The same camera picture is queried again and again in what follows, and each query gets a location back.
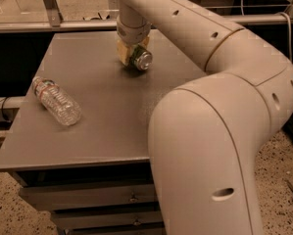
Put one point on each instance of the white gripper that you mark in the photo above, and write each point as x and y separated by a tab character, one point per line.
131	33

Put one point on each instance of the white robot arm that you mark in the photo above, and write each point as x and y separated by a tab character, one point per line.
204	135

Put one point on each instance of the top drawer with knob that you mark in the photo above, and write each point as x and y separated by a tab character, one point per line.
89	195

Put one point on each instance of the green soda can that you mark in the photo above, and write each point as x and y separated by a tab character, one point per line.
141	58

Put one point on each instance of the clear plastic water bottle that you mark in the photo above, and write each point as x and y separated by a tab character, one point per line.
56	100

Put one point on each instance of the drawer with knob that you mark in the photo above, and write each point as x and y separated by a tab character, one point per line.
89	195
89	220

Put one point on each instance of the metal railing frame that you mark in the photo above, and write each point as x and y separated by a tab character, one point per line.
19	16

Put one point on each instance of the grey drawer cabinet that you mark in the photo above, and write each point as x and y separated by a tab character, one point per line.
109	143

